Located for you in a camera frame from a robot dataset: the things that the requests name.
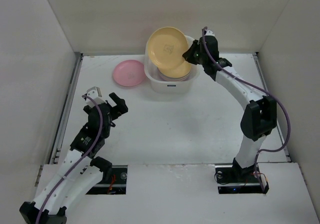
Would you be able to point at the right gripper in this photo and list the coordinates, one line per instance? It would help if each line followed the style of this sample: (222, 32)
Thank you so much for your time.
(195, 50)

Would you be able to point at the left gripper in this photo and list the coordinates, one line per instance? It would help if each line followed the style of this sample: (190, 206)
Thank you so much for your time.
(121, 107)

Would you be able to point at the yellow plate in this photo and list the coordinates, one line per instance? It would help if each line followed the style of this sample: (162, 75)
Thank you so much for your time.
(177, 72)
(166, 46)

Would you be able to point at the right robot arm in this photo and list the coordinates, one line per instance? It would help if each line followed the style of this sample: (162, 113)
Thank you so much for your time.
(259, 110)

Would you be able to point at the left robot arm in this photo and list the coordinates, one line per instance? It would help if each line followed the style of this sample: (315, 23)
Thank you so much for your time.
(81, 168)

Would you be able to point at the white plastic bin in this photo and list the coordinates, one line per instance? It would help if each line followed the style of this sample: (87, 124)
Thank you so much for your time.
(159, 85)

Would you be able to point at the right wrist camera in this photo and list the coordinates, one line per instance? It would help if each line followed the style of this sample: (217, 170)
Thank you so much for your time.
(207, 32)

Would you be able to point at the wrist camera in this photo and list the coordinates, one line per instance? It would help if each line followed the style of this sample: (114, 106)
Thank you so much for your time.
(94, 93)
(207, 32)

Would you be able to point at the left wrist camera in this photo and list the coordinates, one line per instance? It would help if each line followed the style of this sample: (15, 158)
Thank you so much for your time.
(94, 93)

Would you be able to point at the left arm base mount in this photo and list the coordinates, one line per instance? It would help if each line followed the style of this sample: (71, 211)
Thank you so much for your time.
(114, 182)

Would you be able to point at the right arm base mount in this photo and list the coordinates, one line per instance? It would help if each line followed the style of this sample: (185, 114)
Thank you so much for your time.
(250, 183)

